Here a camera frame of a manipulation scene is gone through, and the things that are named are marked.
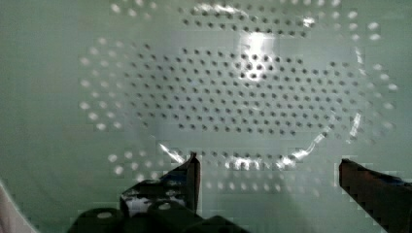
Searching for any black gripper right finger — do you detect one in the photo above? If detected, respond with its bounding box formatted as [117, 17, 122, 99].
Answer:
[338, 159, 412, 233]

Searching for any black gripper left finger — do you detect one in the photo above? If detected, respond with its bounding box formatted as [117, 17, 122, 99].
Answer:
[120, 152, 201, 217]

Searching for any green plastic strainer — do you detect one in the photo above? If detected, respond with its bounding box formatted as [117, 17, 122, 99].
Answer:
[1, 0, 411, 233]

